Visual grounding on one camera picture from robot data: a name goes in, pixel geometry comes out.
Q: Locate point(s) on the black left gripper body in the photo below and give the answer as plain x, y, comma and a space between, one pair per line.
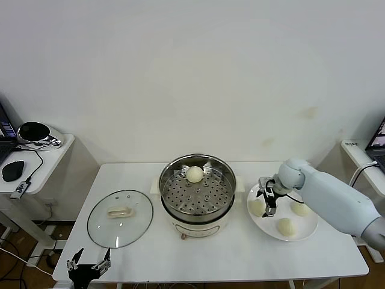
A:
82, 272

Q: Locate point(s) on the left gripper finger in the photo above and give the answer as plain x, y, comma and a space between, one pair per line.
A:
75, 260
105, 265

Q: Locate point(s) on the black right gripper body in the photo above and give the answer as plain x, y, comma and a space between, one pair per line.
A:
272, 190

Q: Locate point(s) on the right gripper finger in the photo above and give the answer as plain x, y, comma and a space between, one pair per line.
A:
270, 207
260, 194

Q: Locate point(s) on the white steamed baozi bun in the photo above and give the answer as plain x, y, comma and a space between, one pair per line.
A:
194, 174
299, 209
255, 208
287, 228

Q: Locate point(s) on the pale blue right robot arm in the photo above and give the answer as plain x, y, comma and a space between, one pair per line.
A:
331, 195

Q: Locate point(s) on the stainless steel steamer basket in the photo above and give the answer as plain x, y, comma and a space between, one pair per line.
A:
180, 198

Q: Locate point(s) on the white round plate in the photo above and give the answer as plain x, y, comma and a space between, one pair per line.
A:
270, 228

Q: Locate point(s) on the grey round floor object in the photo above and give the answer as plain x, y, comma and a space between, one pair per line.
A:
51, 260

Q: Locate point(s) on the cream electric cooking pot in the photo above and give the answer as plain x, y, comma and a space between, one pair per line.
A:
198, 225

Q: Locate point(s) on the white side table with label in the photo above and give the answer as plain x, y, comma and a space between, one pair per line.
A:
353, 153

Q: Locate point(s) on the grey usb dongle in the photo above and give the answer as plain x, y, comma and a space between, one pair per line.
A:
19, 189

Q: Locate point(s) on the white label sticker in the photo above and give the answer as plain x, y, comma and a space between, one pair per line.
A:
352, 144

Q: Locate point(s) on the white side table with mouse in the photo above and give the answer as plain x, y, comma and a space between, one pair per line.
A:
51, 168

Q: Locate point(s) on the black computer mouse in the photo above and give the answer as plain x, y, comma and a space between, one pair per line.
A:
13, 171

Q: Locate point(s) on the black laptop beside label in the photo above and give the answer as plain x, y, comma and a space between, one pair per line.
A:
377, 144

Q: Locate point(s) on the shiny chrome black gadget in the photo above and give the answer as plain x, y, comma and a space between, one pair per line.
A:
45, 138

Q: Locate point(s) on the black laptop beside mouse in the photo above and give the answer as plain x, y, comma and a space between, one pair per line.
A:
4, 144

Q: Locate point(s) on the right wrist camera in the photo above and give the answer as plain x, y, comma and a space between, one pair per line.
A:
264, 183

